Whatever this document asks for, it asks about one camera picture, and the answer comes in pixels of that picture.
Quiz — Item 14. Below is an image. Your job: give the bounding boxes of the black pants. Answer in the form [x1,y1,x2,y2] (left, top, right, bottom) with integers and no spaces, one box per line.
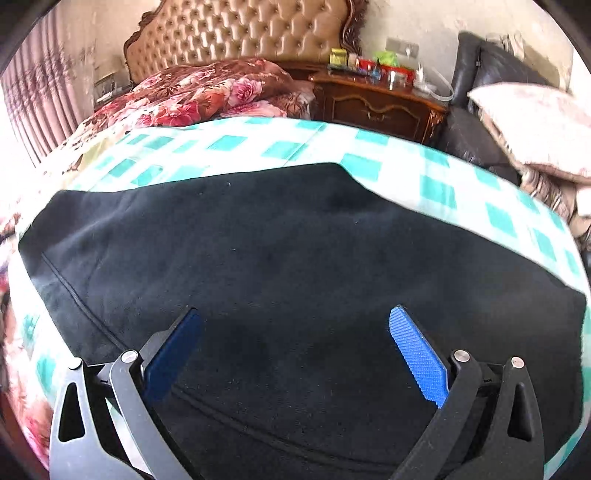
[19,164,586,479]

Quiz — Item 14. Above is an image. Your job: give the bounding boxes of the teal white checkered cloth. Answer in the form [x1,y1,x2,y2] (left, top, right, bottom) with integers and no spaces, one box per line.
[7,117,590,479]

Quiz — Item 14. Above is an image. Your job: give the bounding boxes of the brown patterned folded blanket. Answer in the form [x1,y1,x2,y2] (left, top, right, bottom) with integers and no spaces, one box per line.
[479,115,591,239]

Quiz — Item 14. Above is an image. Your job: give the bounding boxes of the black leather armchair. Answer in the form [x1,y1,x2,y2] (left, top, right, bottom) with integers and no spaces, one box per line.
[435,31,549,185]

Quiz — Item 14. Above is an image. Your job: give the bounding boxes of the pink floral pillow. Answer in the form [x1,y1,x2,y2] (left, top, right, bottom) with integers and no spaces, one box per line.
[468,82,590,185]

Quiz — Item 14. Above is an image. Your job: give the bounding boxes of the dark wooden nightstand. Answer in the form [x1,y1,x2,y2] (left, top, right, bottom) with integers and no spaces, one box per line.
[279,62,449,145]

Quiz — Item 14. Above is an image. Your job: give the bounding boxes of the pink curtain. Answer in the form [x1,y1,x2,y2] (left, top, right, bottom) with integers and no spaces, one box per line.
[1,7,81,165]

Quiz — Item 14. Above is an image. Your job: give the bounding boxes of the far side bedside table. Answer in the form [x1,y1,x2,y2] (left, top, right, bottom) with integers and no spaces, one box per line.
[93,69,131,110]

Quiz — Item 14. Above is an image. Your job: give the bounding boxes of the round metal tin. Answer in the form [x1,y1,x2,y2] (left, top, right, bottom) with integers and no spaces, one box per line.
[388,70,408,90]

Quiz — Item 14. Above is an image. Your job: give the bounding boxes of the floral red pink quilt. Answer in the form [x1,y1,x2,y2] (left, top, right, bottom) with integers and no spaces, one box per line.
[1,58,318,469]

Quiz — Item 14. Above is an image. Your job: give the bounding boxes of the beige hanging bag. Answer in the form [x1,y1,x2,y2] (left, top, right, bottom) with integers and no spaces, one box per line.
[485,32,563,89]

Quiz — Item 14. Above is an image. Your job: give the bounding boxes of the green crumpled bag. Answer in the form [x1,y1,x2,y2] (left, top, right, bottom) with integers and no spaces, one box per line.
[374,50,400,68]

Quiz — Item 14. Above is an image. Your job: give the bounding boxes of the yellow lidded jar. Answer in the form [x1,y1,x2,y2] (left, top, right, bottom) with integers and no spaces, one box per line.
[329,48,349,68]

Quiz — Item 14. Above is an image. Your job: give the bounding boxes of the tufted tan leather headboard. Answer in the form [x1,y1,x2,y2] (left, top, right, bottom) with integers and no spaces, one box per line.
[123,0,368,85]

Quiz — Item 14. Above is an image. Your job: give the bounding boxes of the white charger with cable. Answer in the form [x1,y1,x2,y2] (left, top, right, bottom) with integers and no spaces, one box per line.
[413,62,455,103]

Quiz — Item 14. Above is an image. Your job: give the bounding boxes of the wall power outlet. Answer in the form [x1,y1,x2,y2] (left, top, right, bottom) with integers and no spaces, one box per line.
[386,37,420,58]

